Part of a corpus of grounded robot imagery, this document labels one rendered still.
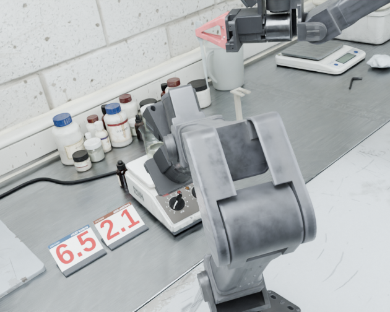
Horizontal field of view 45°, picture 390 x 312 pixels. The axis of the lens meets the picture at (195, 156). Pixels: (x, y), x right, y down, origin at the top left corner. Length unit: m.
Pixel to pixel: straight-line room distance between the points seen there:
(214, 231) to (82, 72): 1.07
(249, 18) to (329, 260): 0.49
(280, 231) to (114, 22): 1.12
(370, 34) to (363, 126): 0.64
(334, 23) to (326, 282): 0.48
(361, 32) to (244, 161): 1.46
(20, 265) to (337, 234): 0.61
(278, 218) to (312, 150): 0.79
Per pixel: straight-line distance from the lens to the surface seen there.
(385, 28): 1.87
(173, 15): 1.59
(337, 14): 0.97
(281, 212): 0.42
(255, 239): 0.41
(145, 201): 1.03
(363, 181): 1.08
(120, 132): 1.31
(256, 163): 0.47
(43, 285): 0.96
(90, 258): 0.97
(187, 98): 0.72
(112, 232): 1.00
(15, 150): 1.34
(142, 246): 0.96
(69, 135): 1.27
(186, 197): 0.98
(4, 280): 1.00
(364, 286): 0.85
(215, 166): 0.42
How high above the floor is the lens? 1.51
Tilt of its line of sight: 30 degrees down
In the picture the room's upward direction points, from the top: 10 degrees counter-clockwise
